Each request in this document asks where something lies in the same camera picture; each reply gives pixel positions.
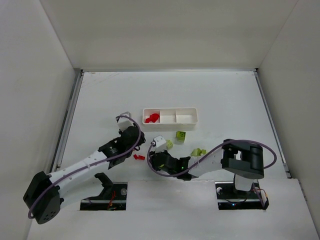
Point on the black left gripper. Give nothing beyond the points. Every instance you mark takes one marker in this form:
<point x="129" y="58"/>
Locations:
<point x="139" y="136"/>

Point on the aluminium frame rail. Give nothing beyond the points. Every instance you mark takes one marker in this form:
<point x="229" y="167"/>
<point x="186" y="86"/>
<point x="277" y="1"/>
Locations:
<point x="67" y="121"/>
<point x="271" y="122"/>

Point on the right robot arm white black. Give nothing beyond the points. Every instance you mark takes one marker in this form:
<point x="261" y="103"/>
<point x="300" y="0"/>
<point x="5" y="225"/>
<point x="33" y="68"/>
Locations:
<point x="244" y="159"/>

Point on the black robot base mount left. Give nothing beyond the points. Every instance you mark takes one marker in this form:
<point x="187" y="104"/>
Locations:
<point x="111" y="196"/>

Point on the right aluminium frame rail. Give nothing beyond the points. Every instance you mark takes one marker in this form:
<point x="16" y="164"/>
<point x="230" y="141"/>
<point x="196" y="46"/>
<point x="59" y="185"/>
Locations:
<point x="271" y="122"/>

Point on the pale green square lego brick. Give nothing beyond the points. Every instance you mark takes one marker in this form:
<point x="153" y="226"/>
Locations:
<point x="169" y="144"/>

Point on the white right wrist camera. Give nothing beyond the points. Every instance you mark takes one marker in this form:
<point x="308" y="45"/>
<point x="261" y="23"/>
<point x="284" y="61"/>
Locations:
<point x="159" y="143"/>

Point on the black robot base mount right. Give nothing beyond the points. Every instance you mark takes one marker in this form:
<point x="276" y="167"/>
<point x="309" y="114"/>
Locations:
<point x="229" y="198"/>

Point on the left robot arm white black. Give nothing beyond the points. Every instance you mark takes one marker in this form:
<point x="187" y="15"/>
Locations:
<point x="47" y="193"/>

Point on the red round lego piece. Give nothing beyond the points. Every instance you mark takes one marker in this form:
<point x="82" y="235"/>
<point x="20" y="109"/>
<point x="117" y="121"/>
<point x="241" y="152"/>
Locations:
<point x="153" y="118"/>

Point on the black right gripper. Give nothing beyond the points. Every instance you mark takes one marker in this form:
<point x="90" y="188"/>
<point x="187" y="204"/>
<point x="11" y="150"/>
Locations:
<point x="155" y="157"/>

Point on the large lime green lego brick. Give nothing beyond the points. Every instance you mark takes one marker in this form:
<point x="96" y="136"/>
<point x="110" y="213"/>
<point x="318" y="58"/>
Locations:
<point x="180" y="136"/>

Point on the pale green lego brick right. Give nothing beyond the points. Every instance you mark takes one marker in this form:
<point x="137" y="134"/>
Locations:
<point x="196" y="152"/>

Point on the left aluminium frame rail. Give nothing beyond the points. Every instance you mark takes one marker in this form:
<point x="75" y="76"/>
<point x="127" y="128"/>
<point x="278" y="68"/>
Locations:
<point x="67" y="121"/>

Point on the white three-compartment tray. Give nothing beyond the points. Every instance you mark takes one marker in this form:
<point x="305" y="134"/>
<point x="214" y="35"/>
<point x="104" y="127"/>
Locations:
<point x="171" y="119"/>

